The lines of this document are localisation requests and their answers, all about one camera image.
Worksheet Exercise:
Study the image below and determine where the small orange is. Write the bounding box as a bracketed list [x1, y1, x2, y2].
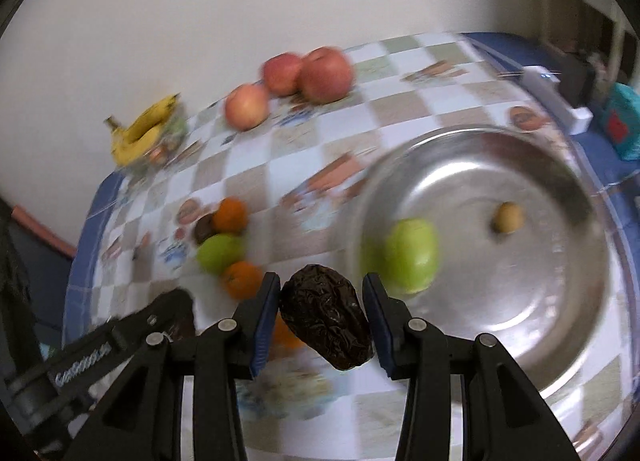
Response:
[272, 313, 306, 349]
[221, 261, 264, 300]
[214, 197, 249, 234]

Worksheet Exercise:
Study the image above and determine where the dark wrinkled dried date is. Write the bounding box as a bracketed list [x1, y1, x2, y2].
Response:
[194, 214, 217, 245]
[278, 264, 375, 371]

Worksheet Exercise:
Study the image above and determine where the dark furniture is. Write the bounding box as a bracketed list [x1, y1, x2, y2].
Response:
[0, 196, 66, 357]

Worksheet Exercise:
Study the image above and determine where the white plastic device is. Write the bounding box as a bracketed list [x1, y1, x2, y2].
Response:
[522, 66, 593, 134]

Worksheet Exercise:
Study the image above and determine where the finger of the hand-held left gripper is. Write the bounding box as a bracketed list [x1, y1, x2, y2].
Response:
[107, 288, 197, 343]

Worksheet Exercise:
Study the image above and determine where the red apple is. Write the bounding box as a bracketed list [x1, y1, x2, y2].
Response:
[225, 84, 271, 132]
[262, 54, 306, 97]
[300, 47, 355, 104]

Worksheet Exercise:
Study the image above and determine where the teal box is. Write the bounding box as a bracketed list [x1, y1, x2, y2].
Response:
[600, 82, 640, 162]

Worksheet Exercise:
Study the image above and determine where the round metal plate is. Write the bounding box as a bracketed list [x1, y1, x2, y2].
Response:
[345, 125, 631, 402]

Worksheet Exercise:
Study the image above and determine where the small brown round fruit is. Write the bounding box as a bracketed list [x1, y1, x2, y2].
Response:
[491, 201, 526, 235]

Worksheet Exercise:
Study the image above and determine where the checkered printed tablecloth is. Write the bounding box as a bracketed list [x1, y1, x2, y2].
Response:
[62, 31, 640, 461]

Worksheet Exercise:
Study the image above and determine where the green apple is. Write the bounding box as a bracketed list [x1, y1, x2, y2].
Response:
[196, 233, 246, 276]
[385, 218, 441, 294]

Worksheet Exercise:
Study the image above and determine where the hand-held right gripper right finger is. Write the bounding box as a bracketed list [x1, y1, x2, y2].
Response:
[362, 272, 596, 461]

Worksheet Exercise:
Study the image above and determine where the black box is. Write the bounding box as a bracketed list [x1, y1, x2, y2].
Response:
[557, 54, 598, 109]

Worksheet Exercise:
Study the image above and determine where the clear plastic container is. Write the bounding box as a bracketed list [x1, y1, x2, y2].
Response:
[120, 108, 191, 174]

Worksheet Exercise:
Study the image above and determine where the yellow banana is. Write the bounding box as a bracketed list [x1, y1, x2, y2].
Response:
[107, 94, 181, 144]
[104, 116, 166, 167]

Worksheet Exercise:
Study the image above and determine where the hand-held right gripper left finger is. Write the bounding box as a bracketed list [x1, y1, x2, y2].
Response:
[62, 271, 282, 461]

